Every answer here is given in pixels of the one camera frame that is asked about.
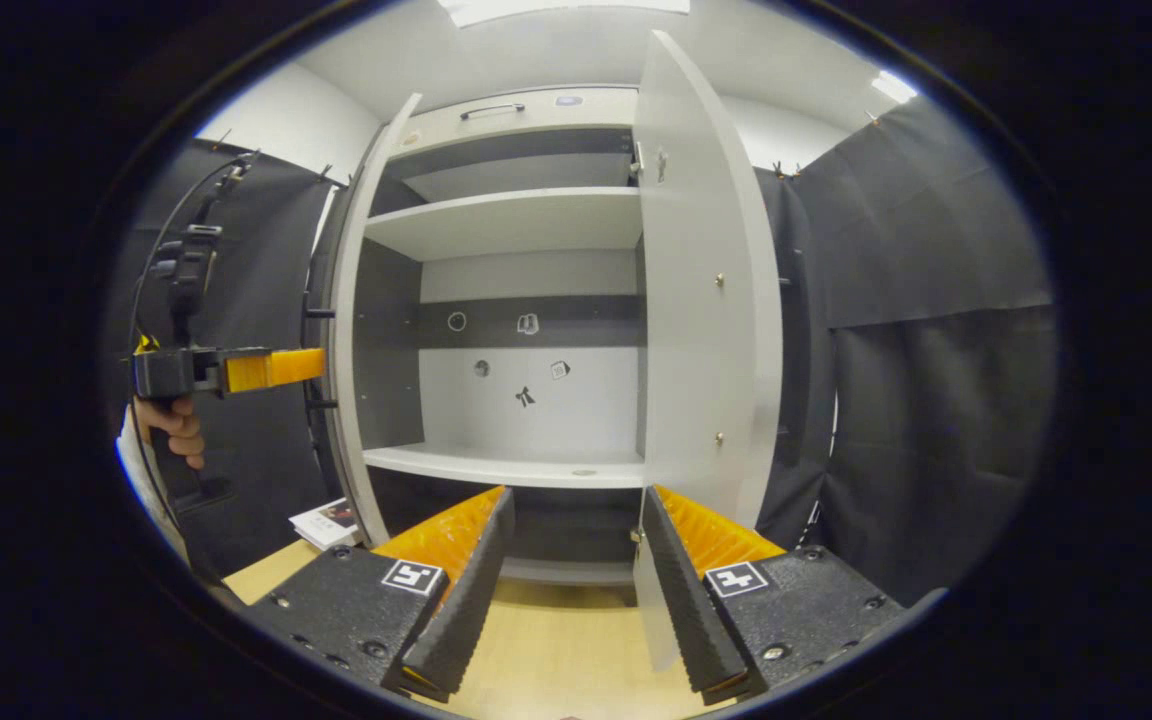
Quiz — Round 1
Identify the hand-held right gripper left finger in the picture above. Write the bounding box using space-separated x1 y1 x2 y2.
248 485 517 704

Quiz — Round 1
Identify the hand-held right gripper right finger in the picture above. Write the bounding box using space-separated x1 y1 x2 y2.
642 484 907 707

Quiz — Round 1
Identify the black door handle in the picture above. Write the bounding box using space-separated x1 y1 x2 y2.
302 306 339 412

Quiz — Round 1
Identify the grey cabinet door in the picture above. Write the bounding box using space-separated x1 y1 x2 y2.
328 93 424 548
631 30 786 673

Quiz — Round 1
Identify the grey double-door shoe cabinet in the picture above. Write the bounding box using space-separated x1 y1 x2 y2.
331 85 649 586

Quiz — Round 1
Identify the white cabinet shelf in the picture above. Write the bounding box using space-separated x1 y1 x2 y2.
363 443 647 490
364 187 645 263

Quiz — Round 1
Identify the white booklet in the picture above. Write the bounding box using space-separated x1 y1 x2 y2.
288 497 364 552

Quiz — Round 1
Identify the black backdrop cloth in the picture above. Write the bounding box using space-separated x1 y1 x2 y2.
754 98 1059 609

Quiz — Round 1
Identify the long ceiling light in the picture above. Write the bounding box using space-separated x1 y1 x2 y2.
436 0 693 29

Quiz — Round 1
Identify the small ceiling light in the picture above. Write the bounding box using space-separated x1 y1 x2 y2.
871 70 920 105

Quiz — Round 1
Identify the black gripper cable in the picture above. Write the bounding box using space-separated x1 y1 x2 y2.
128 150 259 401

